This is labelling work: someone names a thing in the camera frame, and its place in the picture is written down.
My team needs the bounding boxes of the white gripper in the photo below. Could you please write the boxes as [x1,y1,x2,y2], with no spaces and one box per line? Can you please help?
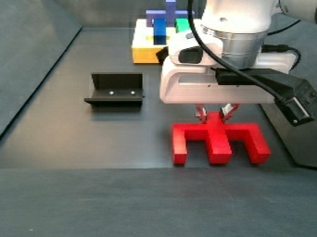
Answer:
[159,31,295,123]

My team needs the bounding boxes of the red E-shaped block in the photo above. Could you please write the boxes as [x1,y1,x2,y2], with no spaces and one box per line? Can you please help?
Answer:
[172,112,271,166]

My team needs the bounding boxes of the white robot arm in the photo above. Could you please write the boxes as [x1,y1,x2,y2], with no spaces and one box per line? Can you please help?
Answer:
[159,0,317,126]

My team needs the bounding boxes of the yellow base board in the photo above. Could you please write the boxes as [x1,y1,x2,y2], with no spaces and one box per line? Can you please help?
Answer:
[131,19,191,64]

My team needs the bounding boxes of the green long block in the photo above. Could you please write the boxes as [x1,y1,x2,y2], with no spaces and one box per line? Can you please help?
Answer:
[175,19,190,32]

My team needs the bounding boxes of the blue long block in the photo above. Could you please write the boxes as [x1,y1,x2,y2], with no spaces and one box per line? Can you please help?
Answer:
[154,19,166,45]

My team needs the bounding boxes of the purple cross-shaped block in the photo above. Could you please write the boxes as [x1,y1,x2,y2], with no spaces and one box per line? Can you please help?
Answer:
[146,0,188,27]

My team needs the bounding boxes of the black camera cable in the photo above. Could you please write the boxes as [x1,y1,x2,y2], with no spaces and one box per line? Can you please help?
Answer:
[187,0,302,105]

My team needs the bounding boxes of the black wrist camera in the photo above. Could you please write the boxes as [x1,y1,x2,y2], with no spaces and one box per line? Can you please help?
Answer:
[215,69,317,126]

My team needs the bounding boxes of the black angle bracket holder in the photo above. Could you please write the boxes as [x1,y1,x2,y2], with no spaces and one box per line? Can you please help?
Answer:
[84,73,143,106]

